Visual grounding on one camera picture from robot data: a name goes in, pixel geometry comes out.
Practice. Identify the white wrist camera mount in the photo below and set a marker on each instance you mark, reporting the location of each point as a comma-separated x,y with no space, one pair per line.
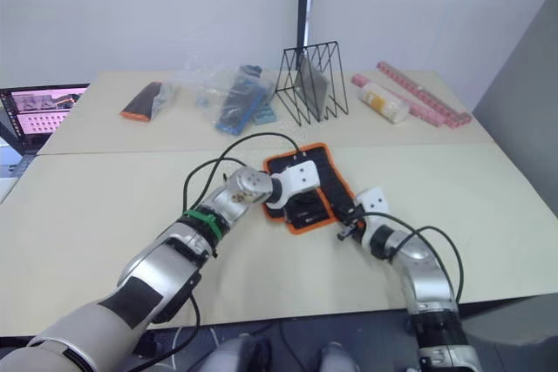
374,201
301,175

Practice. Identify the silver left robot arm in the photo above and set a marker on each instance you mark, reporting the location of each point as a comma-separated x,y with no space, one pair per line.
152,259

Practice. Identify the blue black tool case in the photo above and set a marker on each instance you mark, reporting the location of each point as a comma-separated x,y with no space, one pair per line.
237,104

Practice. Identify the light blue plastic box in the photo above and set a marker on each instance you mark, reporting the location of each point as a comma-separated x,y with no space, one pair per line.
266,114

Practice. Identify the black orange-trimmed tool roll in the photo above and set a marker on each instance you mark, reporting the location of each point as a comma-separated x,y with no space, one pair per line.
331,171

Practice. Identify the grey rounded shape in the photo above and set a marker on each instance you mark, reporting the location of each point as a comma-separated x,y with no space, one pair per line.
335,356

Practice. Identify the black upright pole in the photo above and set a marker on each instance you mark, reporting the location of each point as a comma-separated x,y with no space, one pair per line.
304,10

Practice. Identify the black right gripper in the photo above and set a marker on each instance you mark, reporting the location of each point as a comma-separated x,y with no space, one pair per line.
353,216

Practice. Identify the folded black orange pouch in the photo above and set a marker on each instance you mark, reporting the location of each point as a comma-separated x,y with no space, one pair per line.
141,104

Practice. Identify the large clear plastic bag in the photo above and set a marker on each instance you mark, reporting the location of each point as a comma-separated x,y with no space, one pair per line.
209,84

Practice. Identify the small clear plastic bag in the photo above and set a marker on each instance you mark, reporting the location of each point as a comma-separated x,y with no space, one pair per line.
166,94

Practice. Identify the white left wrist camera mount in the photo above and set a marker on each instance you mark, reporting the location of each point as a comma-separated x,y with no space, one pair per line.
301,175

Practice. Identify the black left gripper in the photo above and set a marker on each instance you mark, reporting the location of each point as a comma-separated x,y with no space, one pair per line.
305,210

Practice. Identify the grey flat panel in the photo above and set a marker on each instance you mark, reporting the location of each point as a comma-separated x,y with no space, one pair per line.
311,80

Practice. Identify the pink block strip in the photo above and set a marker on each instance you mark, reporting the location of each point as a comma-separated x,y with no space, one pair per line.
429,112
401,78

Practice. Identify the computer monitor with pink screen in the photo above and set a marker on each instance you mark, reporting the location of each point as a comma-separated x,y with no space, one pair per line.
35,110

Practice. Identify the black monitor stand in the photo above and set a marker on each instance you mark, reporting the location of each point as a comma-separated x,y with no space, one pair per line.
17,145

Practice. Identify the clear jar with yellow contents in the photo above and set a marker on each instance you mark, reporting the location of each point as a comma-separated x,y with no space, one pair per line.
381,99

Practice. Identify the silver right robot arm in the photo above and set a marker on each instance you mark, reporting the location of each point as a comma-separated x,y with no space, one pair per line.
418,276

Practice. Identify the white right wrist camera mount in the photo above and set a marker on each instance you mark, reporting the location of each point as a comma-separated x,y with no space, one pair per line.
374,201

